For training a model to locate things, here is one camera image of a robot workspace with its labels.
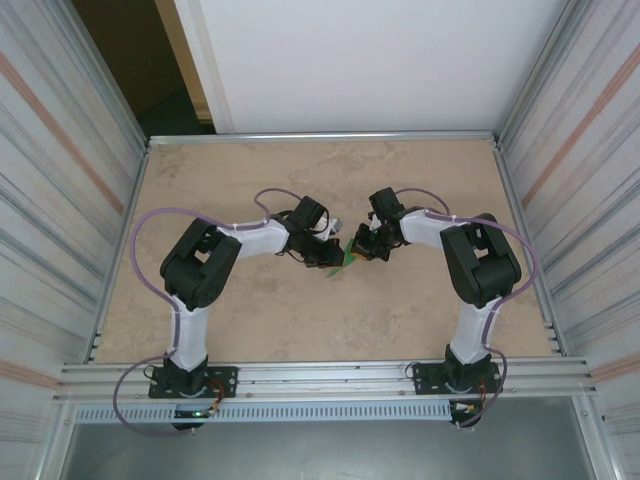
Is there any green paper sheet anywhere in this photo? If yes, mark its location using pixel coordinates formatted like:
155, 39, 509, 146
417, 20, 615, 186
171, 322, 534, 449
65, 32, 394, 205
326, 238, 359, 279

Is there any black base controller module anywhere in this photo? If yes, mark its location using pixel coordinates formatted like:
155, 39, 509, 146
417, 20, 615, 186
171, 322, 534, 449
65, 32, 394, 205
448, 399, 485, 430
171, 407, 222, 432

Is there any grey metal shelf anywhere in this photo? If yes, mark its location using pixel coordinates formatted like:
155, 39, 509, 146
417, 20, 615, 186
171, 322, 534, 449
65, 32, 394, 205
37, 397, 626, 480

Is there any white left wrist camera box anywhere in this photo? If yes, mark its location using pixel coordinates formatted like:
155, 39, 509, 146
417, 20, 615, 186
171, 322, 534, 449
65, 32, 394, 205
312, 215, 347, 240

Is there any aluminium table end rail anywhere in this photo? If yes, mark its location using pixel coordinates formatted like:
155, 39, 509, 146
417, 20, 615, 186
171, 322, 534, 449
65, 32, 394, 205
147, 130, 501, 147

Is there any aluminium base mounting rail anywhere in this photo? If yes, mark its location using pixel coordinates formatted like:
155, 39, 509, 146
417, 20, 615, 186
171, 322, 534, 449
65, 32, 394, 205
58, 357, 599, 401

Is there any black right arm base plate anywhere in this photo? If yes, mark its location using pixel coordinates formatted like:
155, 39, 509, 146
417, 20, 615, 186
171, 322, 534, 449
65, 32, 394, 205
412, 360, 503, 396

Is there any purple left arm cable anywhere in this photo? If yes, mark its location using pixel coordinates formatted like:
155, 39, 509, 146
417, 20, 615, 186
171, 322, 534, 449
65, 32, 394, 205
113, 187, 306, 440

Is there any grey slotted cable duct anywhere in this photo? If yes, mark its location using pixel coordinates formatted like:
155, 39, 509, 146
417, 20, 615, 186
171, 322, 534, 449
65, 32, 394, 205
73, 402, 454, 424

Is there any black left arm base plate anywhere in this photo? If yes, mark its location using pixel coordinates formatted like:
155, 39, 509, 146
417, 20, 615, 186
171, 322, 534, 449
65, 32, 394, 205
148, 366, 239, 400

